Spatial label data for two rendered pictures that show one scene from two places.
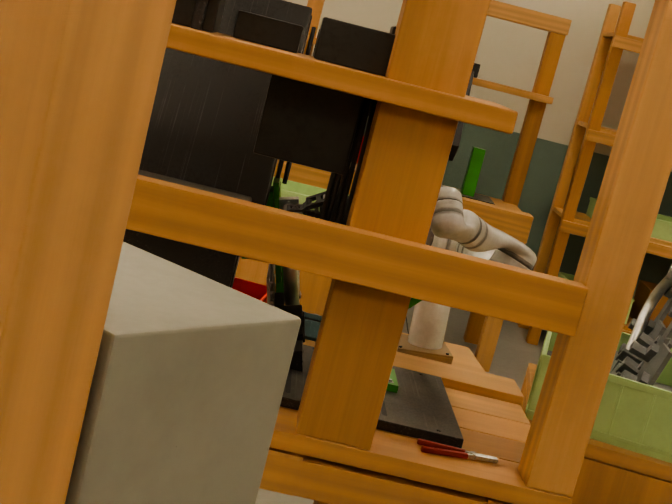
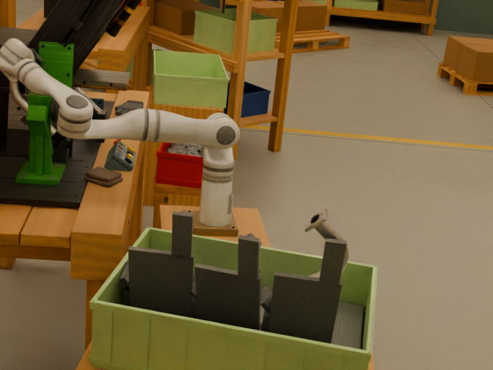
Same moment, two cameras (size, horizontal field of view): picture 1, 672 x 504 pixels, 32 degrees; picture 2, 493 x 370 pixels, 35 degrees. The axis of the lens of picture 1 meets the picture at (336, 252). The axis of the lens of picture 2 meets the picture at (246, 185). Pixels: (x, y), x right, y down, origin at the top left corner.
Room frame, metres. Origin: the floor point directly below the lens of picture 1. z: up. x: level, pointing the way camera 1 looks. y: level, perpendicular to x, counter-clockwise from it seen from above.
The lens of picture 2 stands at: (3.05, -2.45, 1.86)
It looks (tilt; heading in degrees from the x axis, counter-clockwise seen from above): 22 degrees down; 88
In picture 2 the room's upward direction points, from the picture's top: 6 degrees clockwise
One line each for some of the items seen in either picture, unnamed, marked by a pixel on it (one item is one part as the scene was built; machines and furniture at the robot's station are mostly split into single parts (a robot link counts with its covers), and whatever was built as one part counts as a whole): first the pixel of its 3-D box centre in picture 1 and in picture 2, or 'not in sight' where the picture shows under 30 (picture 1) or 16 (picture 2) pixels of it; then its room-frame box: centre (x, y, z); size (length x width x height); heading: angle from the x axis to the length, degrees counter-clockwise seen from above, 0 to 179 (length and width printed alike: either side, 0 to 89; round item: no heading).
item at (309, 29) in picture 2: not in sight; (293, 25); (3.77, 7.01, 0.22); 1.20 x 0.80 x 0.44; 41
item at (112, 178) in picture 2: not in sight; (103, 176); (2.68, -0.12, 0.91); 0.10 x 0.08 x 0.03; 152
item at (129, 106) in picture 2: not in sight; (128, 109); (2.65, 0.66, 0.91); 0.20 x 0.11 x 0.03; 85
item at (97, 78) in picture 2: not in sight; (73, 77); (2.49, 0.32, 1.11); 0.39 x 0.16 x 0.03; 4
